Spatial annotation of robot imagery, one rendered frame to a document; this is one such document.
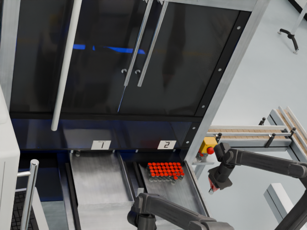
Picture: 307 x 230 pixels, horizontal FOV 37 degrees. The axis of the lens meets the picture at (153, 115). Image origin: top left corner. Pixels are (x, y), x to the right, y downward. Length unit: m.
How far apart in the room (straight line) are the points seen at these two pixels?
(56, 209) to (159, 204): 1.12
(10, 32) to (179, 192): 1.13
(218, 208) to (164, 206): 2.12
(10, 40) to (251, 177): 2.65
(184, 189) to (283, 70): 3.44
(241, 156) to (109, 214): 0.67
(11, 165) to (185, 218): 0.53
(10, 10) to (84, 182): 0.91
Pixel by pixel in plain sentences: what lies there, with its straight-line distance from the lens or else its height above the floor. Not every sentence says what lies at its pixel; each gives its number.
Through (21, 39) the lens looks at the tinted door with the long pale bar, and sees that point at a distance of 1.80.
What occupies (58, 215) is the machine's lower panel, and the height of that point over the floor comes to 0.48.
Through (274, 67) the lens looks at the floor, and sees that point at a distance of 5.55.
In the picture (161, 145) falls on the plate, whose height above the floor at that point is 1.02.
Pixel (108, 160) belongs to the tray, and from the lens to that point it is 2.35.
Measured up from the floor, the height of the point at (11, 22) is 1.65.
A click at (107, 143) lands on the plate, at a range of 2.22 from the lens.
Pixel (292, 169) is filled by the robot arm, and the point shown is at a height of 1.59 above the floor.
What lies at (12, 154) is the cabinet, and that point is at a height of 1.54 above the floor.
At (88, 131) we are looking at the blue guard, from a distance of 2.14.
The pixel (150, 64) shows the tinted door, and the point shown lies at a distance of 1.97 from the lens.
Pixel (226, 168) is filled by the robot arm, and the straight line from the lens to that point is 1.92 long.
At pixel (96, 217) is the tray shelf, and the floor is 0.88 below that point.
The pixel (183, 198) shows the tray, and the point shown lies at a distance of 2.32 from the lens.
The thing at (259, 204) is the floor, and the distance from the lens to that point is 3.80.
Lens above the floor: 2.57
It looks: 39 degrees down
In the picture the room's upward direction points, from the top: 20 degrees clockwise
